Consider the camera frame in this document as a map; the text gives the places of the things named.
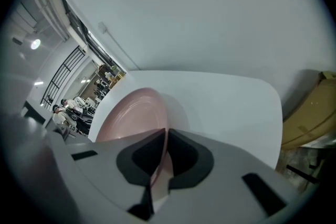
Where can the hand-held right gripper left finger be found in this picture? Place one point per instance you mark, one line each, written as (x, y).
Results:
(110, 170)

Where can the round ceiling lamp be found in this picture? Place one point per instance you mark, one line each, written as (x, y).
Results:
(35, 44)

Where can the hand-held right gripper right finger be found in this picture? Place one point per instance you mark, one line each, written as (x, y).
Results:
(231, 178)

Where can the big pink plate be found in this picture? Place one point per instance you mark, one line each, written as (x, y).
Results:
(136, 112)

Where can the white wall junction box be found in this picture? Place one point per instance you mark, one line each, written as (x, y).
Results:
(103, 27)

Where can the black metal railing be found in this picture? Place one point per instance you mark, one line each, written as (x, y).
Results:
(63, 76)

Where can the large flat cardboard sheet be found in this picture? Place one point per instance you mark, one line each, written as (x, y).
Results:
(312, 112)

